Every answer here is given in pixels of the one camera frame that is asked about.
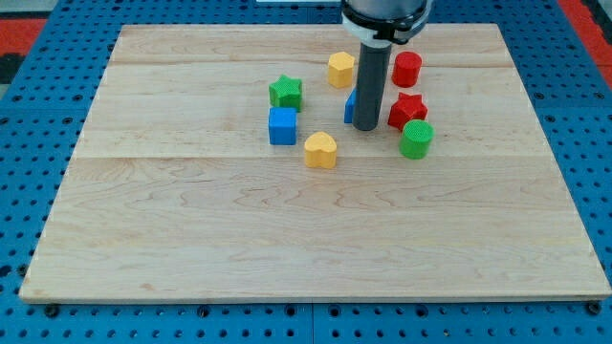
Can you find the yellow heart block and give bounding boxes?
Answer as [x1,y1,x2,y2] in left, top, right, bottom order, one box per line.
[304,131,338,169]

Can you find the blue cube block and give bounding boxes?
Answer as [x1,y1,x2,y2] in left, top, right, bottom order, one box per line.
[268,107,297,145]

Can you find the blue block behind tool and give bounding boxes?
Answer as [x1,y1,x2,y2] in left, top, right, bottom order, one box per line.
[343,89,356,124]

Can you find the green star block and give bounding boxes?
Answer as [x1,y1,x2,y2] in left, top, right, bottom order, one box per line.
[269,75,302,112]

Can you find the wooden board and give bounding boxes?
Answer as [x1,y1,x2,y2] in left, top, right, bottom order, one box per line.
[19,24,611,304]

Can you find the yellow hexagon block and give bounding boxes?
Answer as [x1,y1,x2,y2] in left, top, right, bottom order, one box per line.
[328,52,355,88]

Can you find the green cylinder block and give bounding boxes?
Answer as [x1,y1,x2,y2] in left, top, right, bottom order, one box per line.
[399,119,435,160]

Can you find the red star block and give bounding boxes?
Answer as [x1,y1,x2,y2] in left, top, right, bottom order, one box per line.
[387,93,428,131]

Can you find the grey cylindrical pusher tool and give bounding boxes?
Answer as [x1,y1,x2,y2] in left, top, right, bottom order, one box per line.
[352,44,391,131]

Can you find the red cylinder block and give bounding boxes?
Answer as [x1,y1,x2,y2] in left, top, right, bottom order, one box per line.
[392,52,423,88]

